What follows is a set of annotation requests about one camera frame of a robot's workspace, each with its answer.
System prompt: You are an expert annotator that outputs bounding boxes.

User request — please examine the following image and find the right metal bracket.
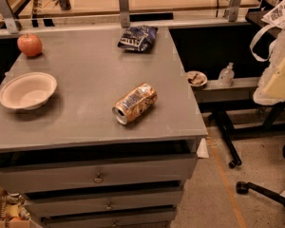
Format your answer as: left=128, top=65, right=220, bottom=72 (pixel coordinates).
left=227, top=0, right=241, bottom=22

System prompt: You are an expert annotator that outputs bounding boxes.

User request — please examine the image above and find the clear sanitizer bottle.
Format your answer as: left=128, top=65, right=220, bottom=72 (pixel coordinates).
left=218, top=62, right=235, bottom=87

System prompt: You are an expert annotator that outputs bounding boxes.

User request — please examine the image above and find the left metal bracket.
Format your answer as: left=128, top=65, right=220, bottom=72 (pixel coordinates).
left=0, top=0, right=20, bottom=34

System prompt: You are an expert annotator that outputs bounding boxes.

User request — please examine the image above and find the printed paper sheet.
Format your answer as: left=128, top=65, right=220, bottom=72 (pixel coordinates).
left=262, top=0, right=285, bottom=29

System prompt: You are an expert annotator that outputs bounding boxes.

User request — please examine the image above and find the small bowl with food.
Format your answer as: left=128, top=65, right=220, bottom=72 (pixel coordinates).
left=187, top=70, right=207, bottom=87

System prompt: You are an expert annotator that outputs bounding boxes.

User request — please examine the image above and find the box of snacks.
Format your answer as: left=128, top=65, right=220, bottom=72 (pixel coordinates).
left=0, top=196, right=42, bottom=228

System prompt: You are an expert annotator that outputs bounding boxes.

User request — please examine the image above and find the black office chair base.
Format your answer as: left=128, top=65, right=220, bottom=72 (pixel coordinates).
left=236, top=138, right=285, bottom=213

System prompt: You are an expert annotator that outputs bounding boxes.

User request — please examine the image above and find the white paper bowl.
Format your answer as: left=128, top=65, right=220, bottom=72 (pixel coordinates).
left=0, top=72, right=57, bottom=110

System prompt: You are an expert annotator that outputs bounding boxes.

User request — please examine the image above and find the red apple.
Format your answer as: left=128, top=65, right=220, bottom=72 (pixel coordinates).
left=17, top=33, right=43, bottom=57

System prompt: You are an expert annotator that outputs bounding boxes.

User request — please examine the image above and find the grey drawer cabinet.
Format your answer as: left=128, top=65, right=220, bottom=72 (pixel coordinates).
left=0, top=28, right=207, bottom=228

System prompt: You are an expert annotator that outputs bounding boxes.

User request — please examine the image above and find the blue chip bag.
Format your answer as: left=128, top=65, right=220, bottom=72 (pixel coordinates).
left=118, top=26, right=158, bottom=52

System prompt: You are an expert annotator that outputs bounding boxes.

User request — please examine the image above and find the orange soda can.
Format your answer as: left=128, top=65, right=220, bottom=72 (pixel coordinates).
left=112, top=83, right=158, bottom=125

